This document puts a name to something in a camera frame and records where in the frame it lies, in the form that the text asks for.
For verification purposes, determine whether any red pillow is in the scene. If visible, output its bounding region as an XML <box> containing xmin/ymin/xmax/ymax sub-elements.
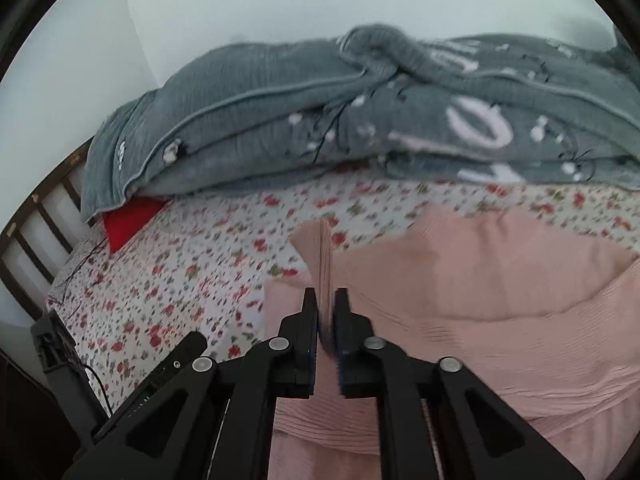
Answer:
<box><xmin>102</xmin><ymin>196</ymin><xmax>171</xmax><ymax>253</ymax></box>

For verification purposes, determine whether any grey printed blanket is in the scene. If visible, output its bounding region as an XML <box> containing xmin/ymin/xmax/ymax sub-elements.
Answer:
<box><xmin>80</xmin><ymin>24</ymin><xmax>640</xmax><ymax>223</ymax></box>

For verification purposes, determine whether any black cable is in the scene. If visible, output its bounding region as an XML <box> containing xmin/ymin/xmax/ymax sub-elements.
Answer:
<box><xmin>82</xmin><ymin>364</ymin><xmax>111</xmax><ymax>418</ymax></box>

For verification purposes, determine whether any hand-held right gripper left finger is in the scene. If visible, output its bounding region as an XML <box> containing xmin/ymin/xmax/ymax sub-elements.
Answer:
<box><xmin>62</xmin><ymin>287</ymin><xmax>319</xmax><ymax>480</ymax></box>

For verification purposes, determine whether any dark wooden bed headboard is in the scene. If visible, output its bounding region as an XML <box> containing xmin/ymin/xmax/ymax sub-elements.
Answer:
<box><xmin>0</xmin><ymin>137</ymin><xmax>96</xmax><ymax>321</ymax></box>

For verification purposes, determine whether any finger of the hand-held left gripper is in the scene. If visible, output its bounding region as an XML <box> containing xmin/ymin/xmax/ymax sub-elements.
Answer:
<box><xmin>160</xmin><ymin>332</ymin><xmax>207</xmax><ymax>378</ymax></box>

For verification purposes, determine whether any floral bed sheet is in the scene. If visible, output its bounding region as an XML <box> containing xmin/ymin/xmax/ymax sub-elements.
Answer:
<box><xmin>46</xmin><ymin>170</ymin><xmax>640</xmax><ymax>411</ymax></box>

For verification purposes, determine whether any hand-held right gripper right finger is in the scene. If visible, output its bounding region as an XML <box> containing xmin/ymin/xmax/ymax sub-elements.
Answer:
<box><xmin>334</xmin><ymin>287</ymin><xmax>583</xmax><ymax>480</ymax></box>

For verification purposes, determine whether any pink knitted garment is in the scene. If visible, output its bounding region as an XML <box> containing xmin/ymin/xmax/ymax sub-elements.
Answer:
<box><xmin>263</xmin><ymin>205</ymin><xmax>640</xmax><ymax>480</ymax></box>

